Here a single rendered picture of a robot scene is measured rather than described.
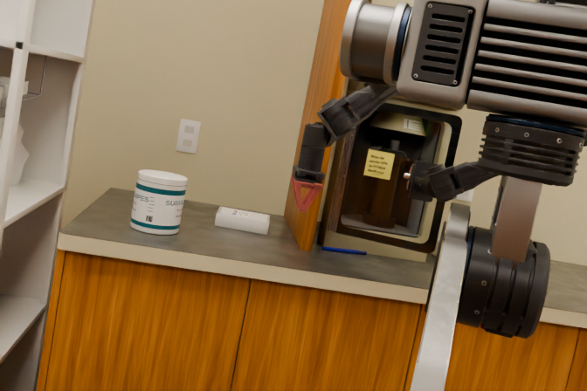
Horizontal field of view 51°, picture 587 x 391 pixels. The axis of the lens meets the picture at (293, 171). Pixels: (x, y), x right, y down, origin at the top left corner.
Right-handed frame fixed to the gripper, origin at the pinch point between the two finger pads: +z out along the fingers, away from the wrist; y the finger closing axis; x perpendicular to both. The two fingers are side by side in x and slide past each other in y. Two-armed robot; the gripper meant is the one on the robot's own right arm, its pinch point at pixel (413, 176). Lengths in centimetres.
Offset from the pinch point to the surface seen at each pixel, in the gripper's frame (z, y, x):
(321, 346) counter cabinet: -15, -46, 20
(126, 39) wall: 55, 25, 91
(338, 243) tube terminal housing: 12.2, -24.2, 14.2
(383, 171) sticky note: 6.6, -0.4, 6.7
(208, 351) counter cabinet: -14, -51, 48
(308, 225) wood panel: 3.2, -18.8, 25.7
